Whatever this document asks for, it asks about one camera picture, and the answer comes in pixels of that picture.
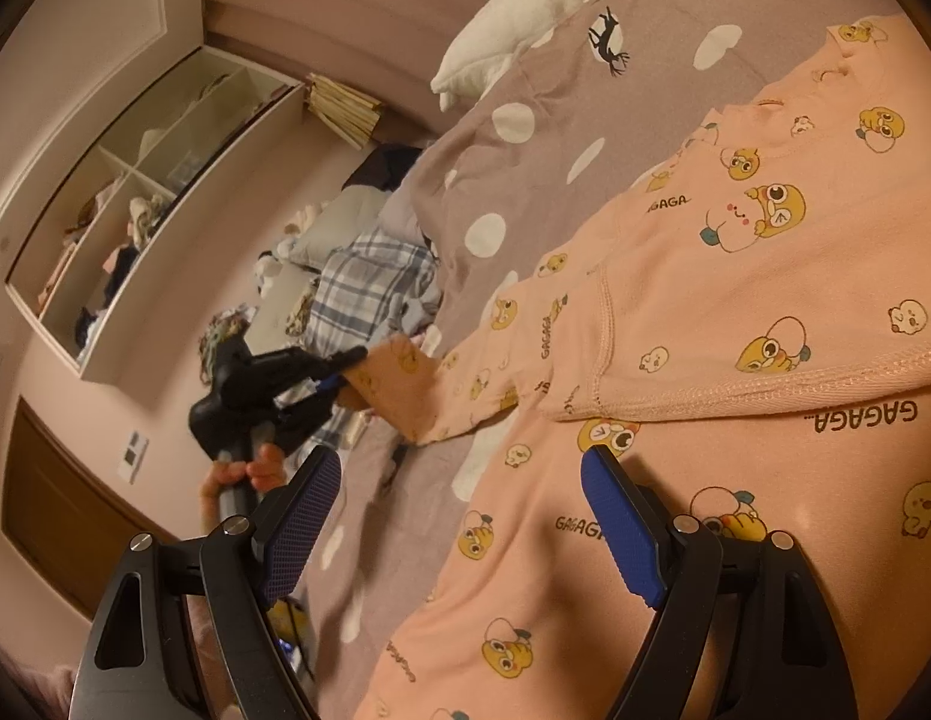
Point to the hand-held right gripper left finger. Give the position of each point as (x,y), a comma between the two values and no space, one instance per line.
(300,525)

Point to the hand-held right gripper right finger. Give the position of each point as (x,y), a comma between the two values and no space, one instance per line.
(623,532)

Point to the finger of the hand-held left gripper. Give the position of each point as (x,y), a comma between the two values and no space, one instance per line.
(327,364)
(312,409)

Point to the person's left hand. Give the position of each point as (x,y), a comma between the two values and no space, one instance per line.
(267,469)

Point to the floral patterned bag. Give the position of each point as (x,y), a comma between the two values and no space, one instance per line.
(222,337)

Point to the blue plaid cloth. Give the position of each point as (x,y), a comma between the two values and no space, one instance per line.
(360,285)

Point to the small white plush toy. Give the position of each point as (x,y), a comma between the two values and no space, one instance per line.
(274,262)

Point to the grey pillow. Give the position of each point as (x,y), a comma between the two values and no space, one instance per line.
(345,217)

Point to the white cloth bundle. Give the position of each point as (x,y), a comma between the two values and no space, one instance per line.
(147,217)

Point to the brown wooden door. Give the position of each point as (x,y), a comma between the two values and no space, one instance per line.
(68,510)

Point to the dark cloth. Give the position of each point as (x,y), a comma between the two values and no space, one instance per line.
(383,165)

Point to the mauve white-spotted blanket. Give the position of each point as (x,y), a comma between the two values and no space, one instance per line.
(525,187)

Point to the pink curtain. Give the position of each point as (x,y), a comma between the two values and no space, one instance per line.
(345,15)

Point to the white goose plush toy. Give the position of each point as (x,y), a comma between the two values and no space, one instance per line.
(503,22)

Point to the white wall switch panel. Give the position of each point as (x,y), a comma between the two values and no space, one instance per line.
(133,456)

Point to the white wall shelf unit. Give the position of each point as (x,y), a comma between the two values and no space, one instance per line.
(188,240)

